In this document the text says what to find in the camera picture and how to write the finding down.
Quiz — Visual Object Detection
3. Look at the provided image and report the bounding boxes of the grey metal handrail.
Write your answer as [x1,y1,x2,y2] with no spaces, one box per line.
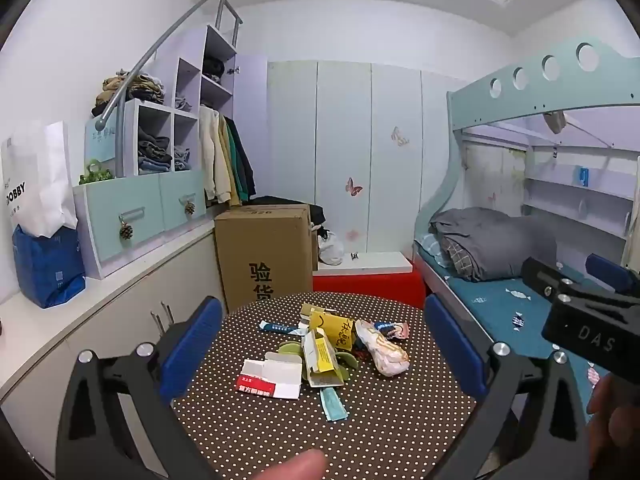
[97,0,244,131]

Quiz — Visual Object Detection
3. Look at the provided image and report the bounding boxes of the green hanging garment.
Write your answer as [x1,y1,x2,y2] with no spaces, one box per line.
[225,120,249,202]

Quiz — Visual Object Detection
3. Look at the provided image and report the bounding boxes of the teal bunk bed frame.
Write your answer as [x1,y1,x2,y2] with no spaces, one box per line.
[414,37,640,311]

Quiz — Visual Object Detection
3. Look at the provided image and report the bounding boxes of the light blue plaid pillow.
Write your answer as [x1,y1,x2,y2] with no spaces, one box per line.
[417,234,453,268]

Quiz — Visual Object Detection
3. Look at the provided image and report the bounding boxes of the red and white medicine box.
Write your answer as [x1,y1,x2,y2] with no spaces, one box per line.
[235,351,304,401]

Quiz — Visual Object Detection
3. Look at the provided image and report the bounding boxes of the dark hanging garment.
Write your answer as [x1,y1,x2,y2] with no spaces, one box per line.
[227,116,257,198]

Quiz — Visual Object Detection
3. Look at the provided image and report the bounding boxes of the crumpled white plastic wrapper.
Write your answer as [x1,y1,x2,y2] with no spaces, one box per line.
[354,319,410,377]

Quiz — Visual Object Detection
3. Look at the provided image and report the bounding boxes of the white wardrobe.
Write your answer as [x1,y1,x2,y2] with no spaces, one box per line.
[266,60,468,261]

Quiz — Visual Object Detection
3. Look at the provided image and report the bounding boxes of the person's right hand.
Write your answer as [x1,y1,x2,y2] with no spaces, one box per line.
[587,374,640,480]

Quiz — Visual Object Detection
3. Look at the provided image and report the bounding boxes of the colourful snack wrapper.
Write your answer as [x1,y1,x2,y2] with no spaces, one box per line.
[372,321,411,341]

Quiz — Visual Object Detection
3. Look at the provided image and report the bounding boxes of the white board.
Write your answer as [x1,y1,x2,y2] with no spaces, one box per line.
[314,251,415,276]

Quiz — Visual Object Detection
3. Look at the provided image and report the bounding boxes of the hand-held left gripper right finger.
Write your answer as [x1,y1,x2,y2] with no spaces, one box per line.
[424,294,596,480]

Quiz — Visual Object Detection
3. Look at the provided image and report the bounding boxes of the white wall shelf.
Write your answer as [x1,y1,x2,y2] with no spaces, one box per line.
[520,145,640,241]

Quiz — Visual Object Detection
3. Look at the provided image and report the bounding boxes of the grey duvet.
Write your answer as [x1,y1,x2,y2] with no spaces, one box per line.
[429,207,558,282]

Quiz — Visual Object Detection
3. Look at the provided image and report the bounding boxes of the large cardboard box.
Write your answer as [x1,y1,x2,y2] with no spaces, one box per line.
[214,204,313,313]

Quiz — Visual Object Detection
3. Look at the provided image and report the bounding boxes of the green plant decoration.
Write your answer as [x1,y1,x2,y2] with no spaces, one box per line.
[79,159,115,185]

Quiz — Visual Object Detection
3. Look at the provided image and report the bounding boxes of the white low cabinet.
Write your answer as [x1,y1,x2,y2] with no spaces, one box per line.
[0,220,228,476]

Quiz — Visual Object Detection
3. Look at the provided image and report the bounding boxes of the white plastic bag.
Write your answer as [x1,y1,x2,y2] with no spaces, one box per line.
[318,230,346,266]

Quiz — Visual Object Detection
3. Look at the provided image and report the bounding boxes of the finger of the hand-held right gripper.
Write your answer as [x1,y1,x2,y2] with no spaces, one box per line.
[521,257,593,307]
[586,253,640,297]

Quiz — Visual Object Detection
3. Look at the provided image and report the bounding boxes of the yellow paper bag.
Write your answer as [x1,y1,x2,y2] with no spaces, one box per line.
[309,310,358,353]

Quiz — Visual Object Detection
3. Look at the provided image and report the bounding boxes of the blue package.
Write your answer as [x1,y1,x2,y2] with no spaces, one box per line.
[12,225,86,309]

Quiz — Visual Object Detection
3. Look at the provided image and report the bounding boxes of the brown polka dot tablecloth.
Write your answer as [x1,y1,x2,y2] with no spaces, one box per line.
[172,291,493,480]

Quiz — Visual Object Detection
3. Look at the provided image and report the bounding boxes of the red platform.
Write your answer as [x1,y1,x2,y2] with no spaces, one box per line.
[312,267,426,311]

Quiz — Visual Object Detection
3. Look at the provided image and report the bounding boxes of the teal drawer unit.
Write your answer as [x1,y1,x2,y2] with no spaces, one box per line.
[72,169,208,278]

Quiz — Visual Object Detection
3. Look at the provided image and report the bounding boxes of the black cloth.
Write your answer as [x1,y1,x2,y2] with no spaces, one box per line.
[248,195,328,241]

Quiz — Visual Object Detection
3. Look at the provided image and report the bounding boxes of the folded dark clothes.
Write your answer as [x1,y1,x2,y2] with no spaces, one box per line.
[137,127,173,173]

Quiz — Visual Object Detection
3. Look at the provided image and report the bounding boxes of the black clothes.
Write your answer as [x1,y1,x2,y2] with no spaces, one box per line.
[202,57,228,83]

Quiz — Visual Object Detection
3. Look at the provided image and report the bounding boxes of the white shelf with clothes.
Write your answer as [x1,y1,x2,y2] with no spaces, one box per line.
[85,24,268,206]

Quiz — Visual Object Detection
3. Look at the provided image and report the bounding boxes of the white shopping bag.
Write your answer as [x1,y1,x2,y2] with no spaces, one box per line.
[1,120,78,238]

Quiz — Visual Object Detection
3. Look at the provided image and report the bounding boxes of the green plastic dish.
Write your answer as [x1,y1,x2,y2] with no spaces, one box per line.
[277,341,358,386]

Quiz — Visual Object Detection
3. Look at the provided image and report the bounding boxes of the yellow and white carton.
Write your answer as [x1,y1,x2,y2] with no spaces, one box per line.
[301,329,346,388]

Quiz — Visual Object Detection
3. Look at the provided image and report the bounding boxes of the pile of brown clothes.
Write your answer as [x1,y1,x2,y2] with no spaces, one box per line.
[91,74,165,116]

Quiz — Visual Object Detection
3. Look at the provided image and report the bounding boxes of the person's left hand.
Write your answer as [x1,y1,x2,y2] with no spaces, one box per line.
[245,449,328,480]

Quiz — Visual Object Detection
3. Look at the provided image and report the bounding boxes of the teal quilted bed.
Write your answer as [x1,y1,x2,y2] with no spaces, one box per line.
[415,232,640,401]

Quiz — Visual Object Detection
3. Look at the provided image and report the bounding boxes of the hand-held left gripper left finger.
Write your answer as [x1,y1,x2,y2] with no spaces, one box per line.
[55,296,224,480]

